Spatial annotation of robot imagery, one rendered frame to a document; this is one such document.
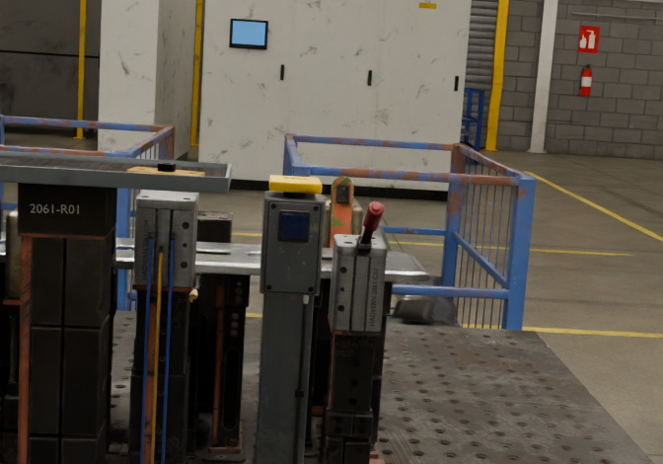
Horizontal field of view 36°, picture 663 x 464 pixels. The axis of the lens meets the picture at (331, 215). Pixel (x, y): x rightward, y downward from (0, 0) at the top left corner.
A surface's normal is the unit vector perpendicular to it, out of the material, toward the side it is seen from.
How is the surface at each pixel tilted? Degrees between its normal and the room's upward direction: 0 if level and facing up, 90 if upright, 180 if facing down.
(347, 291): 90
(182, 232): 90
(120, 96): 90
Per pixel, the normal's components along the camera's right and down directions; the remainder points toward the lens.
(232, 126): 0.06, 0.16
